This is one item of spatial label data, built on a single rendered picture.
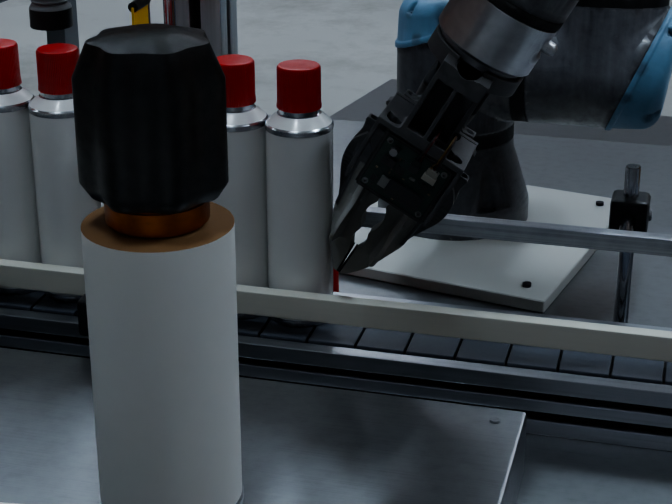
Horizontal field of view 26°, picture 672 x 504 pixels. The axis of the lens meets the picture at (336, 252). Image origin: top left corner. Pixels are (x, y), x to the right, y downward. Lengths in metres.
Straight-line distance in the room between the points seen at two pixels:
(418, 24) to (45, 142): 0.40
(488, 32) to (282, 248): 0.25
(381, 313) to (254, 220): 0.12
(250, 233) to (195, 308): 0.31
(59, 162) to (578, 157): 0.72
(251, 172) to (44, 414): 0.24
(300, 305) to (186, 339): 0.29
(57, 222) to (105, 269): 0.36
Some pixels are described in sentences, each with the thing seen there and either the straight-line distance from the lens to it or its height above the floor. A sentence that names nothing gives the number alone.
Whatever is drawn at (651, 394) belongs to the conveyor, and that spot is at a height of 0.88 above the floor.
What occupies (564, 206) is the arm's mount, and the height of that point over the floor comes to 0.84.
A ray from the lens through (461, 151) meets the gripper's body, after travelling 1.04.
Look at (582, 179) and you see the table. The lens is 1.62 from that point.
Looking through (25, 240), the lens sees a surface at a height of 0.93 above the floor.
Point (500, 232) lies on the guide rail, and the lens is 1.13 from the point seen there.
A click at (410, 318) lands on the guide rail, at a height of 0.91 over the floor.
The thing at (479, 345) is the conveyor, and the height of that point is 0.88.
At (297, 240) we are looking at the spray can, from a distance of 1.11.
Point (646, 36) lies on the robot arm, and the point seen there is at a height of 1.05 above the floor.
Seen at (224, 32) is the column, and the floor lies 1.07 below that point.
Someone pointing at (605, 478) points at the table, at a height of 0.83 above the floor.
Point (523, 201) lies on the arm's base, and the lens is 1.44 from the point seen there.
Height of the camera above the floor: 1.38
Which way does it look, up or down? 23 degrees down
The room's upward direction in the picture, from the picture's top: straight up
